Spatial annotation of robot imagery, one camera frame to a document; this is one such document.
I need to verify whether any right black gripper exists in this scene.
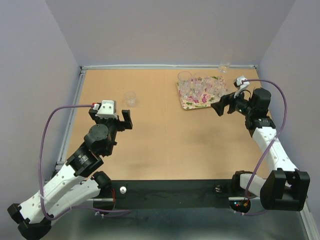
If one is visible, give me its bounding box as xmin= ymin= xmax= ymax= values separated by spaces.
xmin=209 ymin=87 xmax=254 ymax=117

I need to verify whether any tall stemmed wine glass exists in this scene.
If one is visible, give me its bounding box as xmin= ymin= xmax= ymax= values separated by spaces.
xmin=218 ymin=49 xmax=233 ymax=74

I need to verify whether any large clear tumbler glass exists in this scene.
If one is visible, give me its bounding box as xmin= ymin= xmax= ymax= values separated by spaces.
xmin=177 ymin=71 xmax=192 ymax=87

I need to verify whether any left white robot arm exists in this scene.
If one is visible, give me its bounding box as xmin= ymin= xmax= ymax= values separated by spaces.
xmin=7 ymin=109 xmax=133 ymax=240

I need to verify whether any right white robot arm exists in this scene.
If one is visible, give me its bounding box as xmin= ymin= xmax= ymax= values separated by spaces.
xmin=211 ymin=88 xmax=310 ymax=212

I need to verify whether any floral patterned tray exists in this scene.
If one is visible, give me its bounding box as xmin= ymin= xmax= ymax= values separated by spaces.
xmin=176 ymin=76 xmax=228 ymax=110

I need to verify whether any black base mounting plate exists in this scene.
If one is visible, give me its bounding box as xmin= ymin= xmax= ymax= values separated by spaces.
xmin=93 ymin=179 xmax=251 ymax=213

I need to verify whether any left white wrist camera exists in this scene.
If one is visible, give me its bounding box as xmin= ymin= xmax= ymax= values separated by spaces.
xmin=96 ymin=100 xmax=118 ymax=119

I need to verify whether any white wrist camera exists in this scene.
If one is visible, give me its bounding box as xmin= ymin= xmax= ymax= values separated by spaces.
xmin=233 ymin=75 xmax=250 ymax=98
xmin=96 ymin=100 xmax=118 ymax=119

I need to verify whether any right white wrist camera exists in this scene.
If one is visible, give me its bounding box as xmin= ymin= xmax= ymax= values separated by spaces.
xmin=233 ymin=75 xmax=250 ymax=98

